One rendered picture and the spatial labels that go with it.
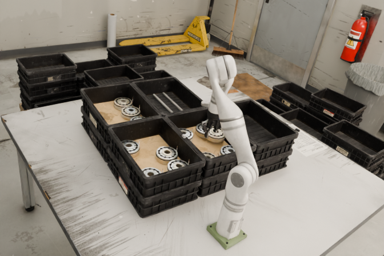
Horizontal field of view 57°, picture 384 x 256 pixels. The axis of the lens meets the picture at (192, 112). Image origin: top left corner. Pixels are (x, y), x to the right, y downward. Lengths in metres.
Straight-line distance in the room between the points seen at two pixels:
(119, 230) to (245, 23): 4.34
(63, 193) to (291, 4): 3.90
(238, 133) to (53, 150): 1.01
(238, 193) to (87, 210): 0.65
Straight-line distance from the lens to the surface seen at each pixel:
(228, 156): 1.63
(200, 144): 1.84
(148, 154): 1.72
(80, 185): 1.74
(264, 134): 2.05
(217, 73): 1.32
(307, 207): 1.87
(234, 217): 1.49
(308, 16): 4.77
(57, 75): 3.10
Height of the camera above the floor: 1.87
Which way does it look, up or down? 30 degrees down
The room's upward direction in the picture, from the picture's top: 10 degrees clockwise
